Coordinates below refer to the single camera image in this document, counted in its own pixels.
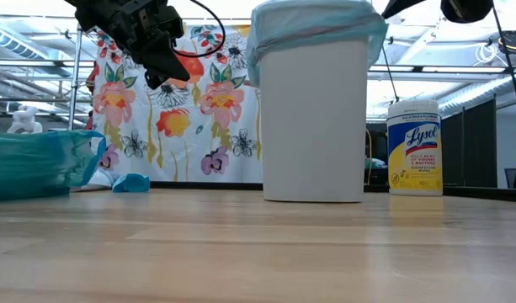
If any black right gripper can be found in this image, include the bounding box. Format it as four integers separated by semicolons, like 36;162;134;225
380;0;495;24

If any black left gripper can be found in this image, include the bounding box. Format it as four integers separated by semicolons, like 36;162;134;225
65;0;192;91

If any white plastic trash bin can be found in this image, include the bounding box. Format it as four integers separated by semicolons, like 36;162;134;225
259;35;370;204

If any small blue folded bag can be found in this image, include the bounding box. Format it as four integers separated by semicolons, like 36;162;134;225
111;173;152;194

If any teal folded trash bag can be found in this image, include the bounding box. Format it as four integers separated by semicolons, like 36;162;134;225
0;129;108;202

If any floral print cloth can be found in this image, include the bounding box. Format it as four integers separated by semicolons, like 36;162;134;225
91;23;265;184

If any black diagonal pole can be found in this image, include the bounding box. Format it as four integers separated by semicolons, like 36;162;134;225
491;12;516;131

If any black monitor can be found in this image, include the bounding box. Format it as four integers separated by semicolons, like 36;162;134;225
364;130;389;186

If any white plastic object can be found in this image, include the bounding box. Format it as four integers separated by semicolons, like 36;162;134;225
7;104;44;135

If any yellow Lysol wipes canister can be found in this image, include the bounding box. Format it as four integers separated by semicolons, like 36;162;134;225
386;98;444;197

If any thin black hanging cable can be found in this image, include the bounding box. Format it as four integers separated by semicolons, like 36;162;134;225
379;41;401;104

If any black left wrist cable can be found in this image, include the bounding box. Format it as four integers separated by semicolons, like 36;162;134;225
172;0;227;59

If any metal wire rack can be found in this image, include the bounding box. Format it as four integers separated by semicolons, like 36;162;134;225
67;24;84;127

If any white coiled cable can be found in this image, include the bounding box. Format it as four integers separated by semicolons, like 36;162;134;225
475;41;500;65

